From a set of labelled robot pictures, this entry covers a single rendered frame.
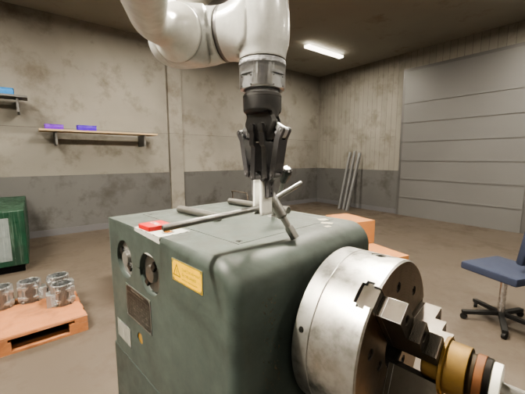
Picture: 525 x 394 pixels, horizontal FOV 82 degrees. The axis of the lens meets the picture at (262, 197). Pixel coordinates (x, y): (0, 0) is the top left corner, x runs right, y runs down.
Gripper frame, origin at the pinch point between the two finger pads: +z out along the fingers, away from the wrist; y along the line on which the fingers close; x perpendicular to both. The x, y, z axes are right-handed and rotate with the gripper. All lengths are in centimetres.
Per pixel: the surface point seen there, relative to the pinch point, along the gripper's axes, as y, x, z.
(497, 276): 13, 252, 86
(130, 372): -40, -14, 53
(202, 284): -1.1, -14.1, 14.7
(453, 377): 33.7, 7.9, 25.7
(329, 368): 18.9, -3.7, 25.8
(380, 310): 24.0, 2.9, 16.5
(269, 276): 7.5, -5.7, 13.0
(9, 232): -427, -9, 82
